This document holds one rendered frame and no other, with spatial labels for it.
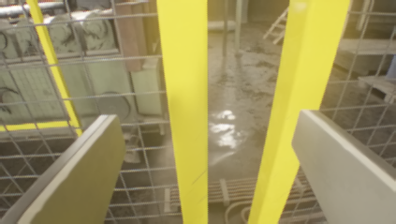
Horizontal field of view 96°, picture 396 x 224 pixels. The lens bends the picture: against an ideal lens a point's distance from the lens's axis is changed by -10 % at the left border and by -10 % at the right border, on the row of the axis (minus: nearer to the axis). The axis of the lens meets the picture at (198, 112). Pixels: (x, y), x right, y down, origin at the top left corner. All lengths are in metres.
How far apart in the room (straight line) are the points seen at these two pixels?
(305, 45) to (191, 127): 0.17
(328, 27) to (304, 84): 0.07
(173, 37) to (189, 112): 0.09
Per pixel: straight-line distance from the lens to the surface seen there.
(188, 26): 0.22
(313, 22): 0.26
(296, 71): 0.27
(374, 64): 4.99
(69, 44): 2.29
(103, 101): 2.29
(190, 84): 0.24
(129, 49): 1.93
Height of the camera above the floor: 1.38
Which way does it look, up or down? 32 degrees down
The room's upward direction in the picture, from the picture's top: 2 degrees counter-clockwise
